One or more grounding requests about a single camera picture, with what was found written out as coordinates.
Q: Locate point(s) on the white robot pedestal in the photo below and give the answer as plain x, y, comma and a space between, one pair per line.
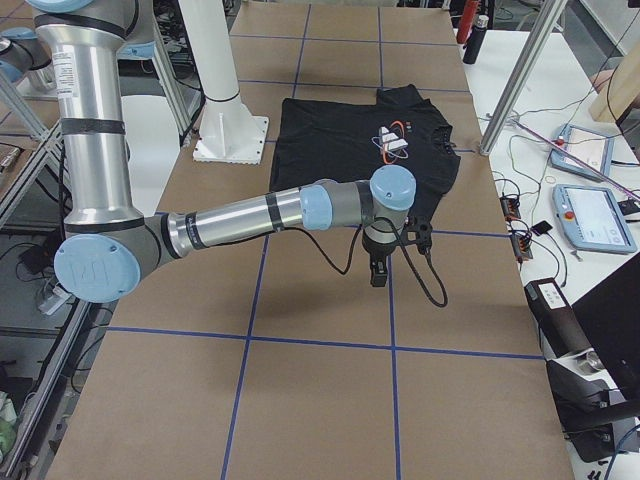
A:
228, 132

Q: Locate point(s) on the black water bottle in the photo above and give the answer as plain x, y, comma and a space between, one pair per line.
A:
475, 40

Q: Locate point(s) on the orange circuit board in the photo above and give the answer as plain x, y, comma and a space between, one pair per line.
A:
510, 208
521, 247

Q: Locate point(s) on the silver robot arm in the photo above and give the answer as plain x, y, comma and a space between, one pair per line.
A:
110, 246

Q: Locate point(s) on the orange circuit board lower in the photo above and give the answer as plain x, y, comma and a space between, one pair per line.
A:
521, 247

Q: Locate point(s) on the black monitor stand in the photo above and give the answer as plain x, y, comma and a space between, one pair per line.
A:
593, 417

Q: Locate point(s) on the orange circuit board upper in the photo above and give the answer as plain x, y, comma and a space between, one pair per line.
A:
510, 208

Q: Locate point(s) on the black graphic t-shirt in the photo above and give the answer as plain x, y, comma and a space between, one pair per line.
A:
347, 142

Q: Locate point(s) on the lower teach pendant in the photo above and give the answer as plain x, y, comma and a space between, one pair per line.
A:
591, 219

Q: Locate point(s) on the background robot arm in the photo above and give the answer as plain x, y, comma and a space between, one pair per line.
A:
28, 65

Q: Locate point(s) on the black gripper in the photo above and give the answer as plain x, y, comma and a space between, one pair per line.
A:
374, 248

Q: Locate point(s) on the black box with label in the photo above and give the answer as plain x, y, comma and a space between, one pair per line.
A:
555, 317

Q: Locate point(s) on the red bottle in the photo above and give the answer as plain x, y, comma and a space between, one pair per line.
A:
466, 21

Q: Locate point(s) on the white power strip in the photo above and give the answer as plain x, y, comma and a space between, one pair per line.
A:
53, 299

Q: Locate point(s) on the teach pendant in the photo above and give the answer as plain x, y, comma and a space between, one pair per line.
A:
591, 219
593, 148

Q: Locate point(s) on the aluminium frame post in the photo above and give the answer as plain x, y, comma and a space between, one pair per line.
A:
534, 44

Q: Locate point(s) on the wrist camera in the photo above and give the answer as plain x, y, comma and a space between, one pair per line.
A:
418, 232

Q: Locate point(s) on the upper teach pendant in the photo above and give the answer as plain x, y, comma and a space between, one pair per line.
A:
593, 148

